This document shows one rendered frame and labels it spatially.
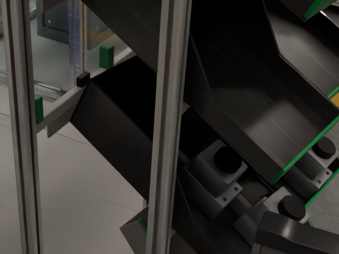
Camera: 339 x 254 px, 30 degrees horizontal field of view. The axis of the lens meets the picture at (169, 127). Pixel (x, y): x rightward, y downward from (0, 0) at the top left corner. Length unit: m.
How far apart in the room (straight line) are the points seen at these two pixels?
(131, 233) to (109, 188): 0.59
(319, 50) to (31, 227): 0.40
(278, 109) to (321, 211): 2.10
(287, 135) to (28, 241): 0.35
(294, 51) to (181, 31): 0.25
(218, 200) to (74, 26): 0.86
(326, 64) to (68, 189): 0.72
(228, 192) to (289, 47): 0.19
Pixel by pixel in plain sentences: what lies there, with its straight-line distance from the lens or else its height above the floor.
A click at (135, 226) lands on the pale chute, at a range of 0.74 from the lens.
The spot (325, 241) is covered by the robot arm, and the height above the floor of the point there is 1.44.
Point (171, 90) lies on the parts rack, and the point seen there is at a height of 1.42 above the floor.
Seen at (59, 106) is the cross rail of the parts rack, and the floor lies 1.31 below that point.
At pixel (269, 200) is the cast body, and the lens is 0.69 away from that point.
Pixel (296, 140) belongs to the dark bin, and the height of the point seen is 1.36.
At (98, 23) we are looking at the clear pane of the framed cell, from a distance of 1.56.
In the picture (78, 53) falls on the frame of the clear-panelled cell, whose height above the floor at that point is 1.02.
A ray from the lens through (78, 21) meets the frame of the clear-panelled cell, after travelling 1.46.
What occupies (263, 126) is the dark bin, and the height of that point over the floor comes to 1.37.
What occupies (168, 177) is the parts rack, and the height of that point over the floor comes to 1.32.
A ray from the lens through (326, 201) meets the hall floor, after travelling 2.80.
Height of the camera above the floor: 1.70
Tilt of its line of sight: 33 degrees down
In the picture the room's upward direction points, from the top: 5 degrees clockwise
